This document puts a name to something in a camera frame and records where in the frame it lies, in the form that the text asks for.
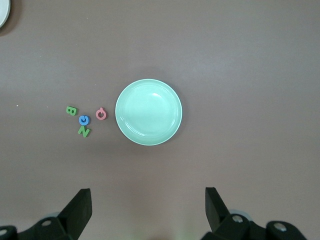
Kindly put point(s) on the pink capital letter Q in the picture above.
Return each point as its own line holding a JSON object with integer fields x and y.
{"x": 98, "y": 114}

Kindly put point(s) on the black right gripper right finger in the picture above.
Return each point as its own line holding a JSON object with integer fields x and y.
{"x": 217, "y": 215}

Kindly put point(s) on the green capital letter N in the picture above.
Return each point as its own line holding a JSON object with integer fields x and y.
{"x": 83, "y": 131}

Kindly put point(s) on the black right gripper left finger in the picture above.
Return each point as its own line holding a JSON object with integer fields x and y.
{"x": 72, "y": 217}

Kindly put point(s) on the light green plate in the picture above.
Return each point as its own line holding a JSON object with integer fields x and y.
{"x": 148, "y": 112}

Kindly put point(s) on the beige plate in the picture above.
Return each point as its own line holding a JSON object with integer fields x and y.
{"x": 3, "y": 12}

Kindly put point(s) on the blue capital letter G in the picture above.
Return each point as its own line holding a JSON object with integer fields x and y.
{"x": 82, "y": 120}

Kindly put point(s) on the green capital letter B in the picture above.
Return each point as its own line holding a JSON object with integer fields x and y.
{"x": 71, "y": 110}

